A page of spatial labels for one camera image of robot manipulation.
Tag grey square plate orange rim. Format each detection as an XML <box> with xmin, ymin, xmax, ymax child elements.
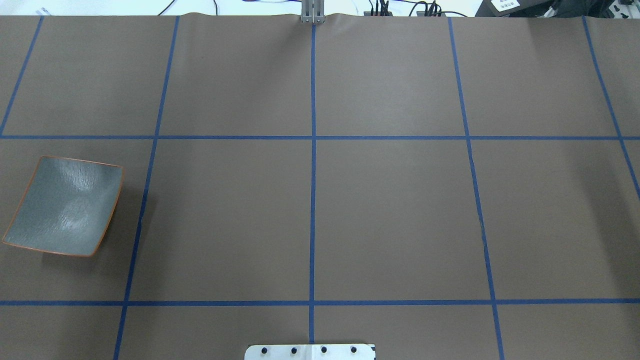
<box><xmin>2</xmin><ymin>155</ymin><xmax>125</xmax><ymax>258</ymax></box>

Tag aluminium frame post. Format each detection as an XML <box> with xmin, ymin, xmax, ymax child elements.
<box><xmin>300</xmin><ymin>0</ymin><xmax>326</xmax><ymax>25</ymax></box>

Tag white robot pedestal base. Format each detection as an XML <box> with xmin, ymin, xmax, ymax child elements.
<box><xmin>244</xmin><ymin>343</ymin><xmax>377</xmax><ymax>360</ymax></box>

